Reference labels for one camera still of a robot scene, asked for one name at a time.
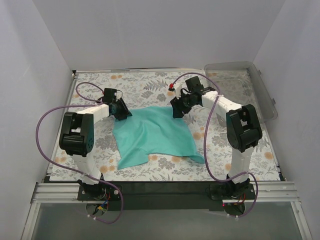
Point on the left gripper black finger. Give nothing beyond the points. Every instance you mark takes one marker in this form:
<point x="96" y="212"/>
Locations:
<point x="121" y="115"/>
<point x="123" y="107"/>

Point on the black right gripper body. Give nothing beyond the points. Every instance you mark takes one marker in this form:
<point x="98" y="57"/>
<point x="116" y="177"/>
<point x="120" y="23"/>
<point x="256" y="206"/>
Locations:
<point x="178" y="106"/>

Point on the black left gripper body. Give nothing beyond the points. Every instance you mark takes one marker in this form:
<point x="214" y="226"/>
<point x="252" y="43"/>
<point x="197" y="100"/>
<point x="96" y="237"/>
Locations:
<point x="122" y="109"/>

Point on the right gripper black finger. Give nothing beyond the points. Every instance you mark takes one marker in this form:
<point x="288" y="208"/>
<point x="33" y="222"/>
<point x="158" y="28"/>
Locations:
<point x="184" y="111"/>
<point x="177" y="108"/>

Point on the teal t shirt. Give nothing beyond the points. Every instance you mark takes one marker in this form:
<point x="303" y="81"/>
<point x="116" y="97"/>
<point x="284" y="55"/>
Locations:
<point x="153" y="130"/>

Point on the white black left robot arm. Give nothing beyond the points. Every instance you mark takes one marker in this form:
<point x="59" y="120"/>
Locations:
<point x="77" y="138"/>

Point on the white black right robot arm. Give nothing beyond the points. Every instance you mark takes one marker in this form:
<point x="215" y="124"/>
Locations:
<point x="243" y="130"/>

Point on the floral patterned table mat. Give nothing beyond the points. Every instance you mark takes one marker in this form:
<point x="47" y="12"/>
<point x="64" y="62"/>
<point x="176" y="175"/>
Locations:
<point x="140" y="90"/>

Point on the clear plastic bin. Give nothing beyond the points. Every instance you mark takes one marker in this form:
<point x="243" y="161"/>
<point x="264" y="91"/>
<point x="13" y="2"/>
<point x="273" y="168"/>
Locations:
<point x="241" y="82"/>

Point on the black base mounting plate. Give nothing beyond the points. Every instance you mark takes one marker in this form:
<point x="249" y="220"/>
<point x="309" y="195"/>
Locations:
<point x="114" y="201"/>

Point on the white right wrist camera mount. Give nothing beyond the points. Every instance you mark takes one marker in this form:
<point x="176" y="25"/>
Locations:
<point x="175" y="89"/>

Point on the aluminium frame rail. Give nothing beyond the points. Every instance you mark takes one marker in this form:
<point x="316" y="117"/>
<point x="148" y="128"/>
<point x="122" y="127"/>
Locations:
<point x="268" y="191"/>

